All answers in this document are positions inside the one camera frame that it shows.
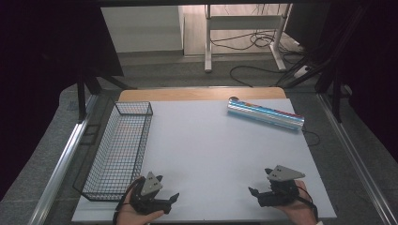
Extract aluminium rail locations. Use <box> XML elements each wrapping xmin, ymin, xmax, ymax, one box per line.
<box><xmin>316</xmin><ymin>93</ymin><xmax>398</xmax><ymax>225</ymax></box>
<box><xmin>27</xmin><ymin>94</ymin><xmax>99</xmax><ymax>225</ymax></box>

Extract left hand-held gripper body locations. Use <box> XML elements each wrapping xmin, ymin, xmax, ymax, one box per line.
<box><xmin>129</xmin><ymin>171</ymin><xmax>174</xmax><ymax>216</ymax></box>

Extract white power strip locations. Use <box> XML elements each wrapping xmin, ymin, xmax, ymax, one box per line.
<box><xmin>293</xmin><ymin>65</ymin><xmax>312</xmax><ymax>79</ymax></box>

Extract white cabinet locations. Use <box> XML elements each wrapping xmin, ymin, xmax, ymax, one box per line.
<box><xmin>99</xmin><ymin>6</ymin><xmax>186</xmax><ymax>54</ymax></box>

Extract person's right hand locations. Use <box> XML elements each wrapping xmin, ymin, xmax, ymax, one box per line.
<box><xmin>275</xmin><ymin>179</ymin><xmax>318</xmax><ymax>225</ymax></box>

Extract dark curtain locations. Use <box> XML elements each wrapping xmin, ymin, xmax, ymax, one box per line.
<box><xmin>283</xmin><ymin>3</ymin><xmax>398</xmax><ymax>156</ymax></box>
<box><xmin>0</xmin><ymin>0</ymin><xmax>125</xmax><ymax>201</ymax></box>

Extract shiny blue foil roll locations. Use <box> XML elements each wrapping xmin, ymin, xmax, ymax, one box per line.
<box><xmin>226</xmin><ymin>97</ymin><xmax>305</xmax><ymax>131</ymax></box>

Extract thin black cable loop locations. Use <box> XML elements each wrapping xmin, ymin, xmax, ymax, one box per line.
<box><xmin>301</xmin><ymin>128</ymin><xmax>321</xmax><ymax>147</ymax></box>

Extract black wire basket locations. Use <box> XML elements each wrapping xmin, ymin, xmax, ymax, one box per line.
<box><xmin>72</xmin><ymin>100</ymin><xmax>154</xmax><ymax>203</ymax></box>

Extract tangled black floor cables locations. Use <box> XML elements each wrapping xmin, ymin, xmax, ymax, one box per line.
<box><xmin>209</xmin><ymin>29</ymin><xmax>306</xmax><ymax>56</ymax></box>

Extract black metal stand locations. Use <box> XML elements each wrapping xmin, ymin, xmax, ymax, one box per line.
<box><xmin>75</xmin><ymin>69</ymin><xmax>137</xmax><ymax>124</ymax></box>
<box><xmin>314</xmin><ymin>67</ymin><xmax>346</xmax><ymax>124</ymax></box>

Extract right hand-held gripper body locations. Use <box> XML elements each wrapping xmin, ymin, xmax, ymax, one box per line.
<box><xmin>257</xmin><ymin>164</ymin><xmax>306</xmax><ymax>208</ymax></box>

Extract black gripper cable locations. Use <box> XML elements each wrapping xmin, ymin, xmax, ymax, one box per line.
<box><xmin>296</xmin><ymin>185</ymin><xmax>320</xmax><ymax>223</ymax></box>
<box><xmin>112</xmin><ymin>176</ymin><xmax>143</xmax><ymax>225</ymax></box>

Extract white desk frame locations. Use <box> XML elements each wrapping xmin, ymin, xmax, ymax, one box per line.
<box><xmin>204</xmin><ymin>3</ymin><xmax>294</xmax><ymax>74</ymax></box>

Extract person's left hand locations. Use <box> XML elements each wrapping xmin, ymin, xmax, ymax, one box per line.
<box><xmin>115</xmin><ymin>178</ymin><xmax>165</xmax><ymax>225</ymax></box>

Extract black floor cable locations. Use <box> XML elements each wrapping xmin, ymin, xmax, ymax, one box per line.
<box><xmin>229</xmin><ymin>65</ymin><xmax>284</xmax><ymax>88</ymax></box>

